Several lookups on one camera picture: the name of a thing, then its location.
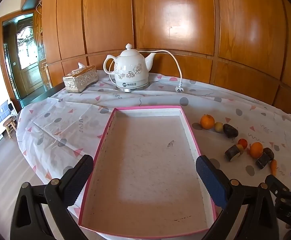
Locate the silver ornate tissue box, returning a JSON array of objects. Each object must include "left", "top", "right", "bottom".
[{"left": 62, "top": 65, "right": 98, "bottom": 93}]

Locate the small wooden stool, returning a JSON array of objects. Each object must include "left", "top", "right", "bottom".
[{"left": 3, "top": 117, "right": 17, "bottom": 139}]

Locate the wooden door with glass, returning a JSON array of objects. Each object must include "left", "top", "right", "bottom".
[{"left": 4, "top": 12, "right": 51, "bottom": 99}]

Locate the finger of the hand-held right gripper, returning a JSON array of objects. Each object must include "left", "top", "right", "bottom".
[{"left": 265, "top": 174, "right": 290, "bottom": 201}]

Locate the patterned white tablecloth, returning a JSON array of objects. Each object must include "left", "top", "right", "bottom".
[{"left": 16, "top": 69, "right": 291, "bottom": 240}]

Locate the dark water chestnut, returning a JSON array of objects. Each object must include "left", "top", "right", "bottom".
[
  {"left": 263, "top": 147, "right": 275, "bottom": 160},
  {"left": 223, "top": 124, "right": 239, "bottom": 138}
]

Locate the white power cable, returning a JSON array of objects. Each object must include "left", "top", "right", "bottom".
[{"left": 142, "top": 50, "right": 186, "bottom": 93}]

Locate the pink cardboard box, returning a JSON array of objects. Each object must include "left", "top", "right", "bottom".
[{"left": 78, "top": 106, "right": 218, "bottom": 240}]

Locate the orange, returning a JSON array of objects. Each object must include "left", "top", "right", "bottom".
[
  {"left": 200, "top": 114, "right": 215, "bottom": 130},
  {"left": 250, "top": 142, "right": 264, "bottom": 159}
]

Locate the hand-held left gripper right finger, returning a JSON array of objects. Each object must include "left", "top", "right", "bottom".
[{"left": 196, "top": 155, "right": 279, "bottom": 240}]

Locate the white floral ceramic kettle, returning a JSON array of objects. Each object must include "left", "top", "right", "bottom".
[{"left": 103, "top": 43, "right": 157, "bottom": 90}]

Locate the silver kettle base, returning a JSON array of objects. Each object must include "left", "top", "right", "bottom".
[{"left": 115, "top": 82, "right": 151, "bottom": 93}]

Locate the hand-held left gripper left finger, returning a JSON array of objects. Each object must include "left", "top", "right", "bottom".
[{"left": 10, "top": 154, "right": 94, "bottom": 240}]

